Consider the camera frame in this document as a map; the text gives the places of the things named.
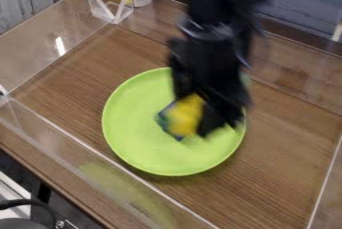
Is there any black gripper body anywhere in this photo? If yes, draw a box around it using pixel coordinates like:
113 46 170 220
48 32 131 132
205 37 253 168
169 22 253 96

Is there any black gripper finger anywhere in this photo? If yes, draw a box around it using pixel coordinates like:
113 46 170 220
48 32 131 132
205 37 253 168
197 89 250 138
170 63 194 100

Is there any yellow toy banana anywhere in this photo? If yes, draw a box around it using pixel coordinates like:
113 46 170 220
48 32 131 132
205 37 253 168
166 94 205 137

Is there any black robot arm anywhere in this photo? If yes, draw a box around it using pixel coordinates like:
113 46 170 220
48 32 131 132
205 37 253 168
158 0 267 140

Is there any green round plate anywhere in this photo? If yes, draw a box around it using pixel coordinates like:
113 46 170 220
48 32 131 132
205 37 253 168
102 68 247 177

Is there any blue plastic block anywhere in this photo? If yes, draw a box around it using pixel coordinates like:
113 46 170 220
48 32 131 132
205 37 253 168
155 101 185 141

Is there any clear acrylic corner bracket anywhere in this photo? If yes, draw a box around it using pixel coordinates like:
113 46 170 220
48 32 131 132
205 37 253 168
87 0 134 25

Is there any black cable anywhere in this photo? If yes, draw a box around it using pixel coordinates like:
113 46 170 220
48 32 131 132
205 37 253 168
0 198 59 229

